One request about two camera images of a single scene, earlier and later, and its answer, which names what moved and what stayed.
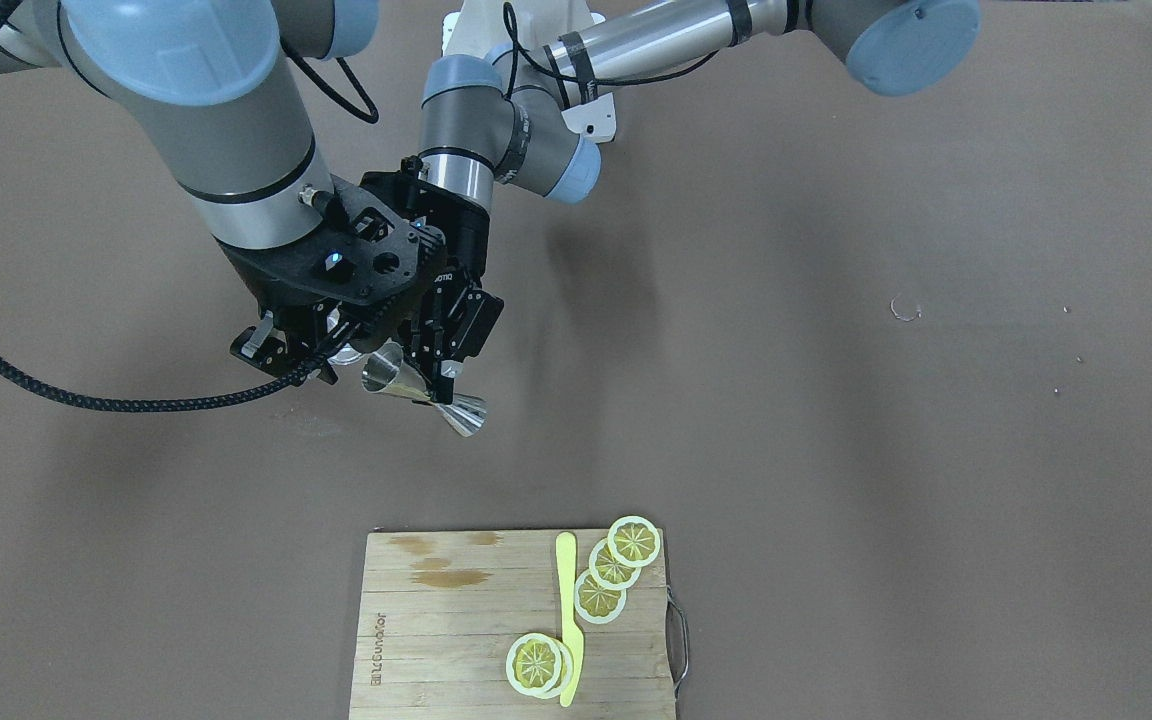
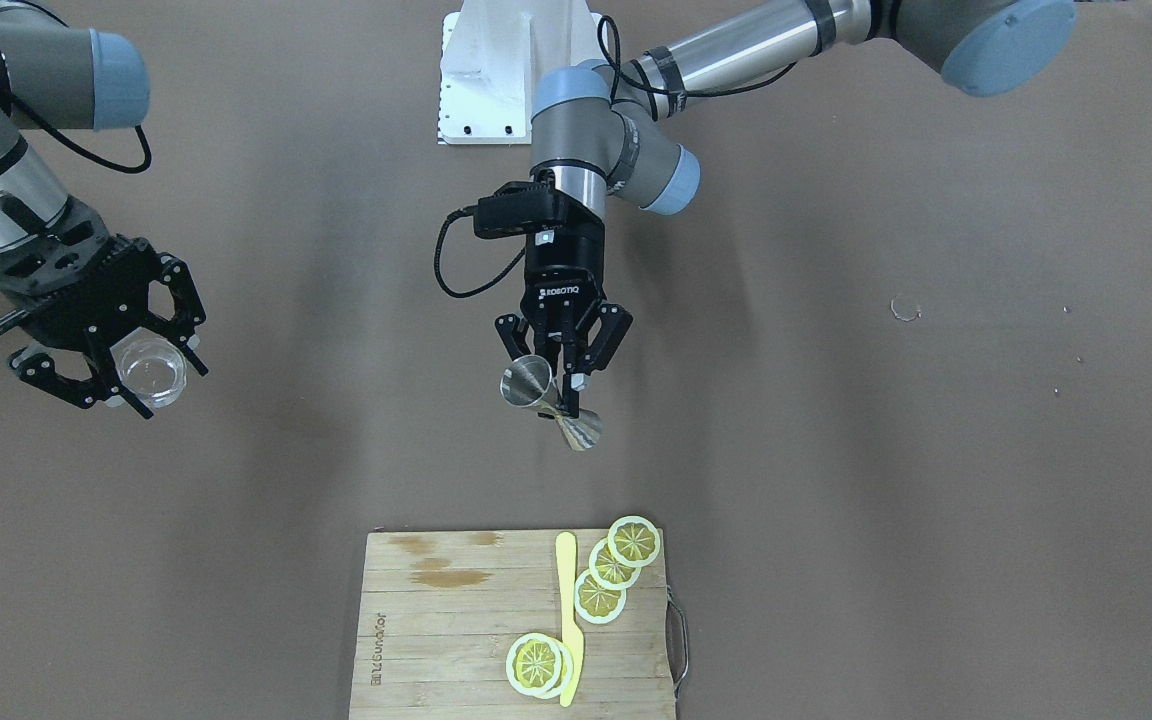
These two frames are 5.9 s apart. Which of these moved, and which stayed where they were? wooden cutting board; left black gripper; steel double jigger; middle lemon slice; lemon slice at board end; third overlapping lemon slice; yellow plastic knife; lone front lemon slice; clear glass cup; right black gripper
Moved: left black gripper; clear glass cup; steel double jigger; right black gripper
Stayed: wooden cutting board; yellow plastic knife; third overlapping lemon slice; lone front lemon slice; lemon slice at board end; middle lemon slice
